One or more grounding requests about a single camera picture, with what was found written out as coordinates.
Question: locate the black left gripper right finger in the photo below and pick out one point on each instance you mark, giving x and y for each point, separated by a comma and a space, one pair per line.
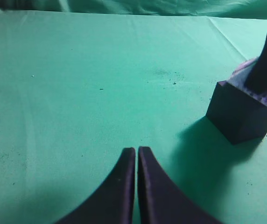
160, 200

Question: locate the green cloth table cover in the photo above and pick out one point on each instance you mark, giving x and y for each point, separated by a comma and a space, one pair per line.
75, 89

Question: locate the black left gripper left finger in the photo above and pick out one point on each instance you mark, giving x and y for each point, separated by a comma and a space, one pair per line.
112, 202

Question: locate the dark cube block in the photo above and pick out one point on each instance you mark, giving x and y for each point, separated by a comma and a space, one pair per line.
236, 115

